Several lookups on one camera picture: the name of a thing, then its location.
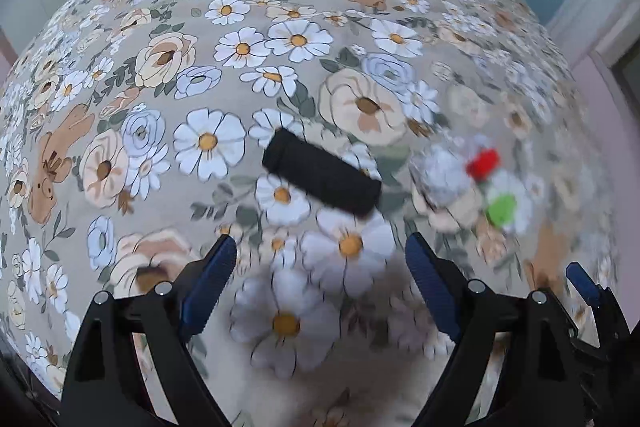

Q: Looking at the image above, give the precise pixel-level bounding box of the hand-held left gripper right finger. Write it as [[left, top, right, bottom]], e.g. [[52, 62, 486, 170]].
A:
[[404, 232, 603, 427]]

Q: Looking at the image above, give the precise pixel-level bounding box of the small red item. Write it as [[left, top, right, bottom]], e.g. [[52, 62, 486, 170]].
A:
[[465, 148, 501, 180]]

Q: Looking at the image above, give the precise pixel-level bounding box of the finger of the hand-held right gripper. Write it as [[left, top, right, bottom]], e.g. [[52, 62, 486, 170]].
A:
[[565, 261, 633, 360]]

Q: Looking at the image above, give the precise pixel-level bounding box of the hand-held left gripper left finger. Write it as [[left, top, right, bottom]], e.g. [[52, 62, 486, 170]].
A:
[[60, 235, 238, 427]]

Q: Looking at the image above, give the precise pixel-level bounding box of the small green block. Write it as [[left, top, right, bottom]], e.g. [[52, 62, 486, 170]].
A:
[[485, 194, 519, 228]]

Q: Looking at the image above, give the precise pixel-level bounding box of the floral blanket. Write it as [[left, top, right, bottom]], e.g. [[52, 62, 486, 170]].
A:
[[0, 0, 622, 427]]

